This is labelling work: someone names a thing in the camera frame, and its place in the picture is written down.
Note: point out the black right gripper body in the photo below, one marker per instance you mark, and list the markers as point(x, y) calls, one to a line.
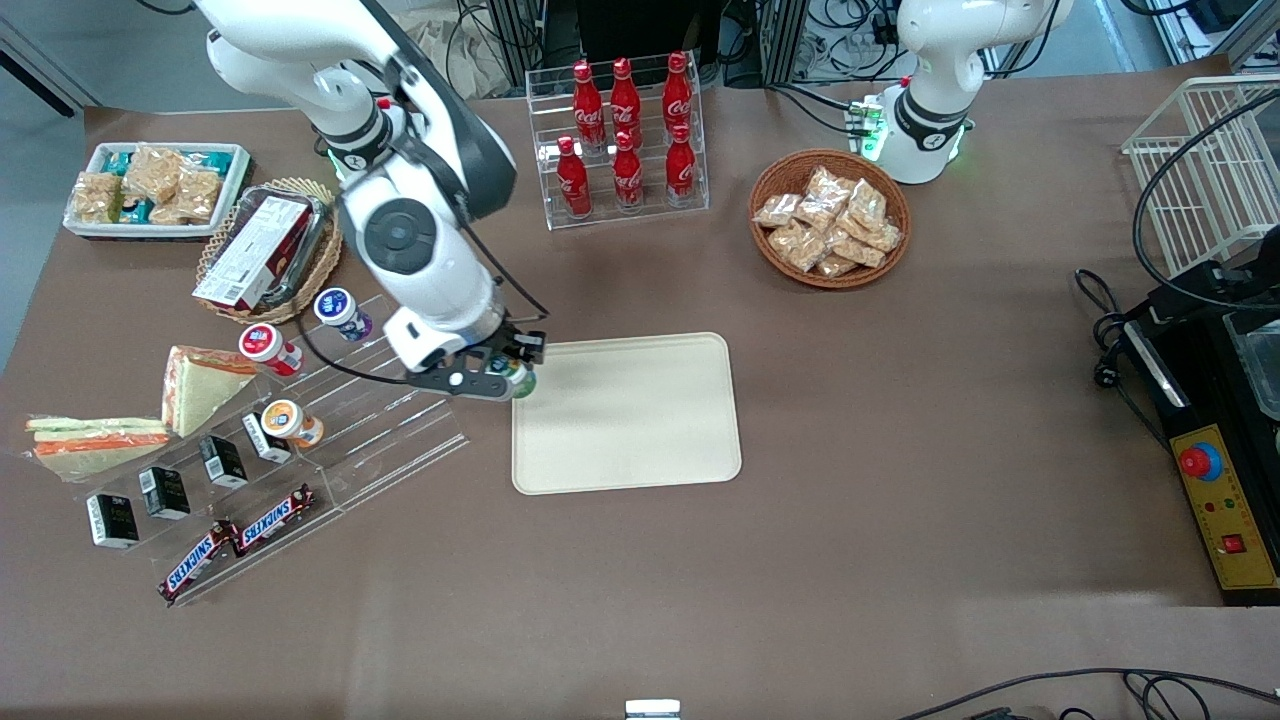
point(513, 343)

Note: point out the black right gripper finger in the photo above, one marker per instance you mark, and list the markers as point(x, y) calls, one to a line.
point(497, 368)
point(533, 348)

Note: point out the green gum bottle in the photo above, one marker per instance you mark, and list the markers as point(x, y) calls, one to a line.
point(522, 382)

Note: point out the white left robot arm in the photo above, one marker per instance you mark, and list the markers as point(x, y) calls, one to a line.
point(940, 60)

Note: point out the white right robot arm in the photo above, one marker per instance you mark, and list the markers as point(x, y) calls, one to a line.
point(450, 270)

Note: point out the beige plastic tray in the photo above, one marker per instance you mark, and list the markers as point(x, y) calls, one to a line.
point(625, 412)

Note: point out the purple gum bottle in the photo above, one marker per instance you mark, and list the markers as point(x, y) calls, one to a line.
point(338, 308)

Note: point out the orange gum bottle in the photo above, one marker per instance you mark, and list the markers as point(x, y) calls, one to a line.
point(287, 420)

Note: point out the red gum bottle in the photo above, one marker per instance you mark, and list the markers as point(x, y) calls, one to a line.
point(265, 345)

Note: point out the white rectangular snack tray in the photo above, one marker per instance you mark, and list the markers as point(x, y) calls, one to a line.
point(235, 185)

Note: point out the clear acrylic stepped display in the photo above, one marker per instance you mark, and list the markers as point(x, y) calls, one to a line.
point(390, 450)

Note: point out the red Coca-Cola bottle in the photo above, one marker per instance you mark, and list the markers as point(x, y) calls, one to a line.
point(625, 100)
point(677, 95)
point(573, 185)
point(587, 110)
point(680, 168)
point(627, 175)

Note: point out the clear acrylic bottle rack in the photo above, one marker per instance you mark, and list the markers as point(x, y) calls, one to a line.
point(650, 205)

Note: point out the oval wicker basket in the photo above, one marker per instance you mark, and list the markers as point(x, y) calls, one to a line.
point(325, 260)

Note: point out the clear plastic food container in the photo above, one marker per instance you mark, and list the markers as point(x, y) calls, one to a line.
point(318, 225)

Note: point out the small black carton box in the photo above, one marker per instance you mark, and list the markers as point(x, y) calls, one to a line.
point(112, 521)
point(165, 492)
point(223, 462)
point(265, 440)

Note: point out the red and white snack box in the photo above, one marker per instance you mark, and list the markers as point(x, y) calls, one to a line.
point(255, 255)

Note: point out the Snickers chocolate bar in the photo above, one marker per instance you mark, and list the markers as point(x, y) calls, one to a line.
point(197, 562)
point(272, 519)

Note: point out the clear bag of crackers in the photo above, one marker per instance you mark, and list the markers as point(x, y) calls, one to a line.
point(788, 240)
point(822, 198)
point(838, 265)
point(810, 253)
point(866, 248)
point(776, 210)
point(866, 203)

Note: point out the crumpled beige cloth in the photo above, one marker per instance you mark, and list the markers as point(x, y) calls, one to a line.
point(450, 60)

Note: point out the round brown wicker basket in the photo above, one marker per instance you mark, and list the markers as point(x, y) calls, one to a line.
point(775, 170)

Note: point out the triangular wrapped sandwich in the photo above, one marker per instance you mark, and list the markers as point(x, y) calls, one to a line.
point(195, 395)

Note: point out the black screen panel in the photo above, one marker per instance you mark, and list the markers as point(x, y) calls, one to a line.
point(640, 30)

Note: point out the teal snack pack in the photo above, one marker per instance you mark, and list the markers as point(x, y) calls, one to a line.
point(117, 162)
point(137, 211)
point(212, 160)

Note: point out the rice cracker snack pack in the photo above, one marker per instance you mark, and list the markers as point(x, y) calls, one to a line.
point(153, 170)
point(190, 195)
point(95, 197)

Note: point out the small white block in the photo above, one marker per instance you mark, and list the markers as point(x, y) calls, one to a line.
point(652, 710)

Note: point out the flat wrapped sandwich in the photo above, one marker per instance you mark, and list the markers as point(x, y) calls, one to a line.
point(95, 445)

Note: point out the black control box yellow panel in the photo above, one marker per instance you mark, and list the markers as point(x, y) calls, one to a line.
point(1215, 480)

